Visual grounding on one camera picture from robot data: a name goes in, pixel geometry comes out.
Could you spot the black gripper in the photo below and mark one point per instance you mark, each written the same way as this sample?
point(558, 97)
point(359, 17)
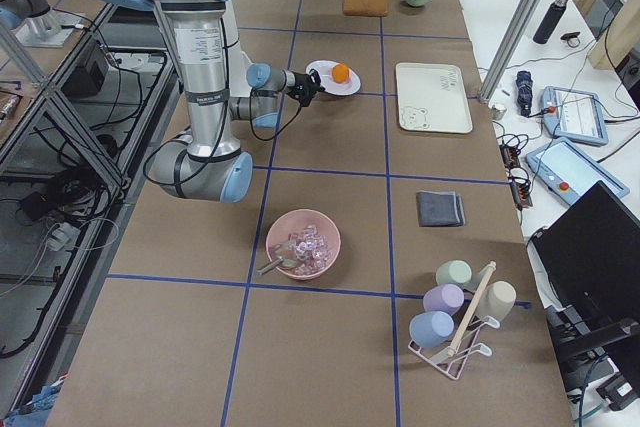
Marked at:
point(300, 83)

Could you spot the white round plate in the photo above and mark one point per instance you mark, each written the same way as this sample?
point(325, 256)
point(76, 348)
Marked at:
point(323, 67)

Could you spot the orange fruit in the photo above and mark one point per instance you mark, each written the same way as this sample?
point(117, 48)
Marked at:
point(340, 73)

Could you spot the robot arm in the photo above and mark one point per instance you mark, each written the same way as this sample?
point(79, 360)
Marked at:
point(220, 85)

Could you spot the cream bear tray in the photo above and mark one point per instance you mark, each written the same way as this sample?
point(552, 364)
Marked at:
point(432, 98)

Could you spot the pink bowl with ice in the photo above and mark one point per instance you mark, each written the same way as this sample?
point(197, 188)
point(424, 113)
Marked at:
point(316, 237)

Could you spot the grey folded cloth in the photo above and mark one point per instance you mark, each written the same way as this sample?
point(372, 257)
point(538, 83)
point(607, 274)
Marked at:
point(440, 209)

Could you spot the metal scoop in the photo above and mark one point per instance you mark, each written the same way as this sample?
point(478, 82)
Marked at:
point(283, 256)

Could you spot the folded dark umbrella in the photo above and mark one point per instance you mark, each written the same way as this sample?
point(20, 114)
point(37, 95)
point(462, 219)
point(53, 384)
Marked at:
point(524, 87)

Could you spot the black power strip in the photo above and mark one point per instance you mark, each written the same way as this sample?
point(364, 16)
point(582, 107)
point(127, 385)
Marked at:
point(518, 178)

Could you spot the black water bottle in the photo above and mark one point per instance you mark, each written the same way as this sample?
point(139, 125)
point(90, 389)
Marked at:
point(550, 21)

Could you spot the green cup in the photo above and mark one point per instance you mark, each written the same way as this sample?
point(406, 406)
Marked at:
point(457, 272)

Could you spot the purple cup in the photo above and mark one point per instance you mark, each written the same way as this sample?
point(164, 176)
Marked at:
point(447, 298)

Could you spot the far teach pendant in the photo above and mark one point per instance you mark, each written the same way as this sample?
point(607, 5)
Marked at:
point(574, 114)

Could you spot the teach pendant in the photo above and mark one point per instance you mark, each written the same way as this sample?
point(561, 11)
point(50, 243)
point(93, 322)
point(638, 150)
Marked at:
point(574, 114)
point(569, 172)

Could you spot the near teach pendant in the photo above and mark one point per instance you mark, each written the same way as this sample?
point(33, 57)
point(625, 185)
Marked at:
point(569, 172)

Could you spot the blue cup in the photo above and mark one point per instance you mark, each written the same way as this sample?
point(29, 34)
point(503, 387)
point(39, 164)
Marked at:
point(430, 329)

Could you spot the beige cup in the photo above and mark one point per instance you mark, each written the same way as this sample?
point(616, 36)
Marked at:
point(497, 301)

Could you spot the white cup rack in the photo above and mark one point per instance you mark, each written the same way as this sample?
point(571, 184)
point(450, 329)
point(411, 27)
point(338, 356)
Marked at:
point(450, 357)

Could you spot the black laptop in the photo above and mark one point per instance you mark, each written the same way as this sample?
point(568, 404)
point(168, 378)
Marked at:
point(591, 256)

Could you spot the aluminium frame post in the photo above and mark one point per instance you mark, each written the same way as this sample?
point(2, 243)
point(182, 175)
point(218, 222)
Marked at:
point(506, 49)

